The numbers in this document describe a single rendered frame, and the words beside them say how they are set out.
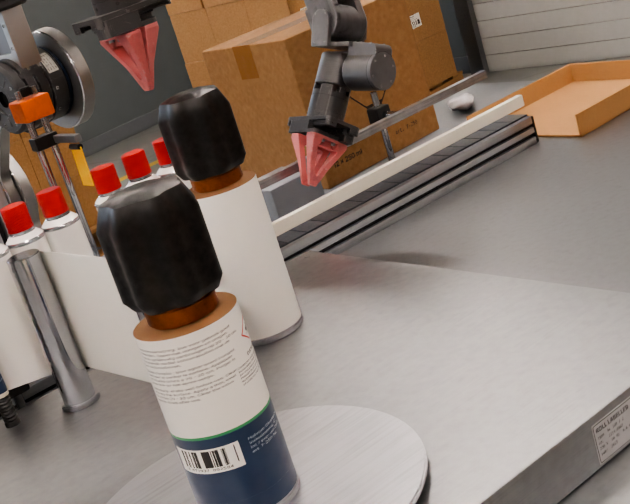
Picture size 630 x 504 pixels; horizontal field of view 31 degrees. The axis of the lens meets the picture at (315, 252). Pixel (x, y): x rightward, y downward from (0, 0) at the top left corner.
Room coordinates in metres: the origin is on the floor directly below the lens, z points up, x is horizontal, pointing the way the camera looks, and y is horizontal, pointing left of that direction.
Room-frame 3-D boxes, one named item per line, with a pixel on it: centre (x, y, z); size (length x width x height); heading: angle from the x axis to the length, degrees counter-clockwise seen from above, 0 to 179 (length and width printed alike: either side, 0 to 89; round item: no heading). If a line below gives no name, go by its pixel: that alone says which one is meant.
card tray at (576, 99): (2.02, -0.54, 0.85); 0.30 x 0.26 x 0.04; 123
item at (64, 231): (1.47, 0.31, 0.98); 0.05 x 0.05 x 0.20
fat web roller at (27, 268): (1.24, 0.31, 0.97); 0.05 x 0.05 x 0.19
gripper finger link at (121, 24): (1.35, 0.14, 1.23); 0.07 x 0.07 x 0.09; 35
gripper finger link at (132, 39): (1.37, 0.12, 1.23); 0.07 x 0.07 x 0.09; 35
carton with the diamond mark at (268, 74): (2.10, -0.10, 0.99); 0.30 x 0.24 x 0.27; 127
